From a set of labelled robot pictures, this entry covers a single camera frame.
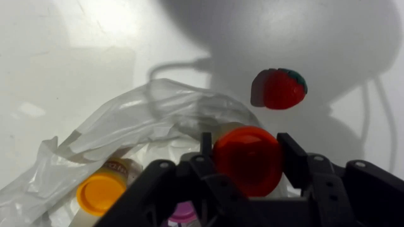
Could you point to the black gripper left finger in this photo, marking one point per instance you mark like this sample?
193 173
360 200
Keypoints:
154 195

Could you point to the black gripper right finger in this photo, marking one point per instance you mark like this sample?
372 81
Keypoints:
359 194

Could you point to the magenta-lid playdough tub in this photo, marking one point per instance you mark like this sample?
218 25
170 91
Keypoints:
183 216

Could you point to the yellow playdough tub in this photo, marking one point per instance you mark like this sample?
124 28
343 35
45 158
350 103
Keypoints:
96 194

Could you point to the orange-lid playdough tub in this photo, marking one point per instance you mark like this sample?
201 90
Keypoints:
251 158

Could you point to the red toy strawberry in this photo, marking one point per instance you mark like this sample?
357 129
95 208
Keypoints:
278 88

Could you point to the white plastic bag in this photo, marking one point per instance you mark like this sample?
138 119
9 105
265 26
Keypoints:
159 120

